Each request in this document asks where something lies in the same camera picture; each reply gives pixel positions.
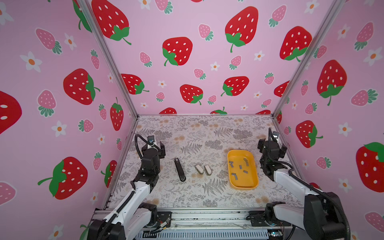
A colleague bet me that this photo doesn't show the yellow plastic tray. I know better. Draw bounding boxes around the yellow plastic tray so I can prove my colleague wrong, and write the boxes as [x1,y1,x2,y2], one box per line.
[227,150,259,190]

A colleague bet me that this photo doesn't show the black long stapler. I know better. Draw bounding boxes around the black long stapler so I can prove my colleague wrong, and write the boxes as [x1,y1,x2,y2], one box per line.
[174,158,186,182]

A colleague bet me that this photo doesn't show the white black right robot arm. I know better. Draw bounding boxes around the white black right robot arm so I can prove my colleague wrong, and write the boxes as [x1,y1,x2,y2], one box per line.
[258,130,352,240]

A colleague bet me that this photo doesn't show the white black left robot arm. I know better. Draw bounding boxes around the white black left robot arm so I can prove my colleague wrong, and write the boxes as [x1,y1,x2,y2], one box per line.
[87,134,166,240]

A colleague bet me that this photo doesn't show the grey staple strips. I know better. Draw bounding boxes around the grey staple strips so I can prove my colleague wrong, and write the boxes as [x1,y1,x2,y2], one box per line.
[228,158,250,181]

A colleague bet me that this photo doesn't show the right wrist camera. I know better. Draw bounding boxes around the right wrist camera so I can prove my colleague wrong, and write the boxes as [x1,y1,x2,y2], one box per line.
[272,131,280,143]

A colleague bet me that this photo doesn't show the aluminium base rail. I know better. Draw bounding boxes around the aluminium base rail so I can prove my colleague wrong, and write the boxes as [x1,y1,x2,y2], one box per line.
[86,206,340,240]

